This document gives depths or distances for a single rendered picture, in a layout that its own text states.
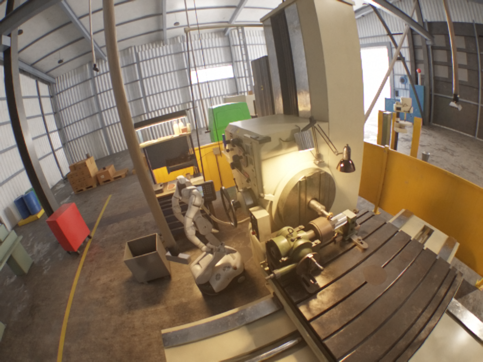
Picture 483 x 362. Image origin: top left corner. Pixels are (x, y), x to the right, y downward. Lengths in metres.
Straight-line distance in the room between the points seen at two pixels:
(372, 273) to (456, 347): 1.23
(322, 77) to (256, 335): 2.01
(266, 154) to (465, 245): 3.06
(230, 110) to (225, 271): 4.19
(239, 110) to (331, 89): 4.13
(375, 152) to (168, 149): 3.45
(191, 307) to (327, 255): 1.78
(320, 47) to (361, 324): 1.91
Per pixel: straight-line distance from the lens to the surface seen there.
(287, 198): 1.47
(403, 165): 3.35
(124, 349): 2.85
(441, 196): 3.23
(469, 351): 2.34
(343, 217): 1.63
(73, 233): 4.71
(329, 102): 1.66
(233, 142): 1.63
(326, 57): 1.67
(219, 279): 2.45
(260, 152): 1.35
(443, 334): 2.19
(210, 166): 4.26
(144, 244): 3.17
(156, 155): 3.44
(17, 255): 5.95
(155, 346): 2.65
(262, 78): 2.53
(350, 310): 1.40
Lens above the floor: 2.22
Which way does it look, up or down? 26 degrees down
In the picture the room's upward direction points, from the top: 9 degrees counter-clockwise
